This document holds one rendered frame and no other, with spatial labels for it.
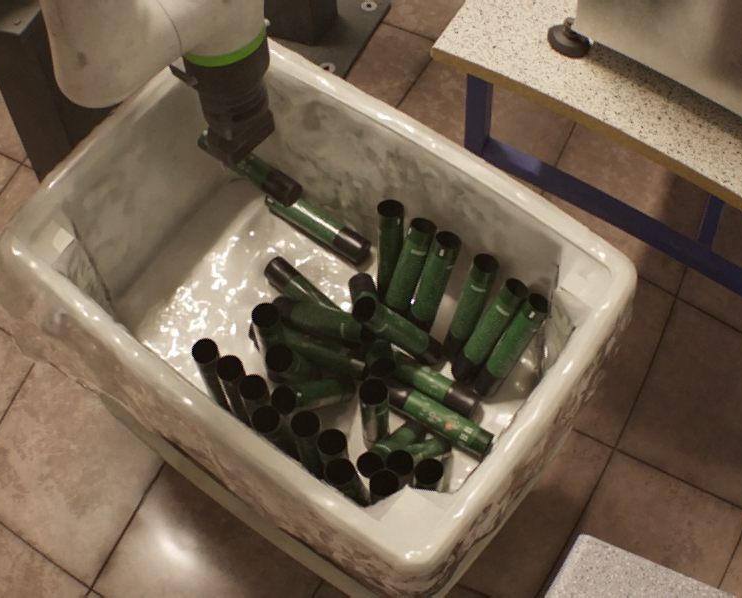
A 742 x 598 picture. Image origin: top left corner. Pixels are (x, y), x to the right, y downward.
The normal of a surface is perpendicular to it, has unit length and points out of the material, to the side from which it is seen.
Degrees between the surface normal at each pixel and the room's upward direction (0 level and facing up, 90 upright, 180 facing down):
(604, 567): 0
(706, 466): 0
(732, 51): 90
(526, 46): 0
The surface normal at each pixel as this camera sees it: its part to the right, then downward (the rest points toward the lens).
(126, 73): 0.62, 0.62
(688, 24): -0.49, 0.79
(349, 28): -0.04, -0.45
